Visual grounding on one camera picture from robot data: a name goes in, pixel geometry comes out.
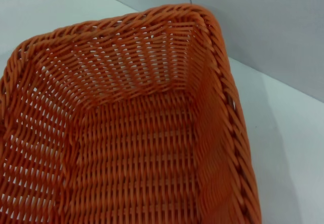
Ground orange woven plastic basket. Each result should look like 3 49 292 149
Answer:
0 3 263 224

